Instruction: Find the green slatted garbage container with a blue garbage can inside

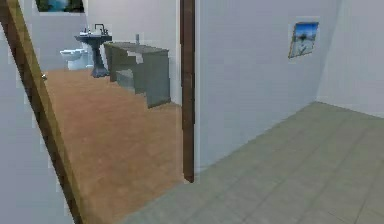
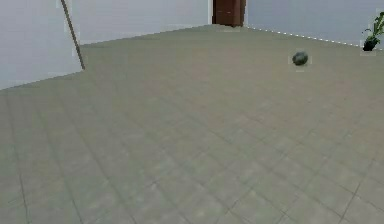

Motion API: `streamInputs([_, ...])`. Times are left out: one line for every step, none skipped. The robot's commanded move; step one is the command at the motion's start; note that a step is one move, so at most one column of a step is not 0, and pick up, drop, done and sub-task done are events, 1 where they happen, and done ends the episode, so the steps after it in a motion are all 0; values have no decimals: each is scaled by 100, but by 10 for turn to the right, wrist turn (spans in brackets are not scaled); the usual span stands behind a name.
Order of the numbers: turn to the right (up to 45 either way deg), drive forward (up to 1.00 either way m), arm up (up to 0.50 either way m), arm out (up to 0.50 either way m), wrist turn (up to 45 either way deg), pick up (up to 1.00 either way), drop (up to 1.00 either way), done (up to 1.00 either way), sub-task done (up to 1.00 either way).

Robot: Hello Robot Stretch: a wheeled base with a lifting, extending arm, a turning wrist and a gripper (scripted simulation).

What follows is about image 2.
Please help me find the dark brown wooden door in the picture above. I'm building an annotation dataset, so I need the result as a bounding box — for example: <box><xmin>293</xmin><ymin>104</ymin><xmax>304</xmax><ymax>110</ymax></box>
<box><xmin>212</xmin><ymin>0</ymin><xmax>247</xmax><ymax>28</ymax></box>

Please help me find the dark green ball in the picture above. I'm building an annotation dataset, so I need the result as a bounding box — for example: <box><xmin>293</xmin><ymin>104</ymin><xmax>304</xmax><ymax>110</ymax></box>
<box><xmin>292</xmin><ymin>51</ymin><xmax>309</xmax><ymax>67</ymax></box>

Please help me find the thin brown pole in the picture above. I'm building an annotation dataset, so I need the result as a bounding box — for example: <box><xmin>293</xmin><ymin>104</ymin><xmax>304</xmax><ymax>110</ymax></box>
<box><xmin>60</xmin><ymin>0</ymin><xmax>86</xmax><ymax>71</ymax></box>

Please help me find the green plant in black pot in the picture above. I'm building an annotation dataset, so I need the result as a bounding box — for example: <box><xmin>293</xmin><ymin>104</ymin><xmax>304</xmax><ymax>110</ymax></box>
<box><xmin>362</xmin><ymin>11</ymin><xmax>384</xmax><ymax>52</ymax></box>

